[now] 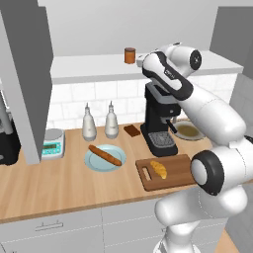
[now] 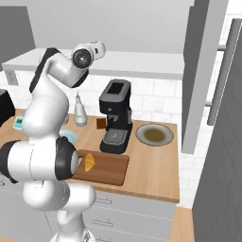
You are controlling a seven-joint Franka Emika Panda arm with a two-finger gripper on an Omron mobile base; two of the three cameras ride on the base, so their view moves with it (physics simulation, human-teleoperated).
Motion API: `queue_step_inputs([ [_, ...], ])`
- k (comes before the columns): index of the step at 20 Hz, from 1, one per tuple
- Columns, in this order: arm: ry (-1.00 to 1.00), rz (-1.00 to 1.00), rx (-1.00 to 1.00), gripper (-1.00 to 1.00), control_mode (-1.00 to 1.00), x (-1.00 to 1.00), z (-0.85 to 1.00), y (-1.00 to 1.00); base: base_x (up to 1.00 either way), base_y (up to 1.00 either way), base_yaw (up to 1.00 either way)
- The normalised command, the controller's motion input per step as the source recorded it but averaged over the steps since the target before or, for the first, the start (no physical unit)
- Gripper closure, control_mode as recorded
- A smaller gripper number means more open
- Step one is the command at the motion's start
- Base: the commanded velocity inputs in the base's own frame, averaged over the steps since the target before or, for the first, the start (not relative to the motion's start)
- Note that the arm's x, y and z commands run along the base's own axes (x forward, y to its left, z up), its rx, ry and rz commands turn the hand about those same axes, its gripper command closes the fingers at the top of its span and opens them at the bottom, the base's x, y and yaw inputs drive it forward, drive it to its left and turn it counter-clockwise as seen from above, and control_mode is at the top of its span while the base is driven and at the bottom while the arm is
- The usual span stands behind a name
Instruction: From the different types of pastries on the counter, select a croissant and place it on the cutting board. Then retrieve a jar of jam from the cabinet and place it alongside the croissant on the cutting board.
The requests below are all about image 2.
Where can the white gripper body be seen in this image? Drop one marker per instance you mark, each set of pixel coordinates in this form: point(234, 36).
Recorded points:
point(101, 50)

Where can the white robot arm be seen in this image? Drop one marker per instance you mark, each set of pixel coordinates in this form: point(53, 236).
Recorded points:
point(44, 119)

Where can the grey cabinet door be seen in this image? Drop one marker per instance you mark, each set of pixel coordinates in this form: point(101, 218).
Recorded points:
point(201, 69)

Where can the golden croissant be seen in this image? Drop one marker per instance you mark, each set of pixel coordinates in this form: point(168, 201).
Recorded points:
point(89, 162)

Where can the wooden cutting board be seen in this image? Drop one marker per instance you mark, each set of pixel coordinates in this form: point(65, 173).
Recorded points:
point(108, 168)

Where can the grey base cabinet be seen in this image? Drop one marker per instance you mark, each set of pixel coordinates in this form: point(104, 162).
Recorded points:
point(19, 217)

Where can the black coffee machine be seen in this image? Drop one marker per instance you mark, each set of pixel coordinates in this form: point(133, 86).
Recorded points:
point(115, 104)

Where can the white bottle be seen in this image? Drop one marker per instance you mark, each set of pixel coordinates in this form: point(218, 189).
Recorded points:
point(80, 113)

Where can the brown square pastry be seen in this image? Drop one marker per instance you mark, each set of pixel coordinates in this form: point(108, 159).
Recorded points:
point(101, 123)

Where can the light blue plate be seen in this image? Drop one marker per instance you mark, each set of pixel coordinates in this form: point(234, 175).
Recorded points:
point(71, 136)

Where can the grey plate with brown centre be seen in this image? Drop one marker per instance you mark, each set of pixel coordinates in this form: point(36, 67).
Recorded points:
point(154, 134)

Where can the teal and white small object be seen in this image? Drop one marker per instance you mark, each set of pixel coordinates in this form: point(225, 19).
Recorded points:
point(19, 123)

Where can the black toaster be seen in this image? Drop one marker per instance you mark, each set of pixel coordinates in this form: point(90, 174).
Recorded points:
point(5, 107)

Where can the grey drawer front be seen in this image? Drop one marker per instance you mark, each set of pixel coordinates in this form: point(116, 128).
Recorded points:
point(135, 228)
point(141, 204)

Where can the grey fridge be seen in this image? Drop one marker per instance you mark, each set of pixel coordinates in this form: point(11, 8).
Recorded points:
point(220, 176)

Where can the dark grey wall cabinet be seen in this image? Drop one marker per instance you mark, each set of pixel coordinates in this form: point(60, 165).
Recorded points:
point(14, 34)

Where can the white wall socket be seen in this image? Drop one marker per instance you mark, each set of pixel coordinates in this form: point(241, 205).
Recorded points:
point(11, 77)

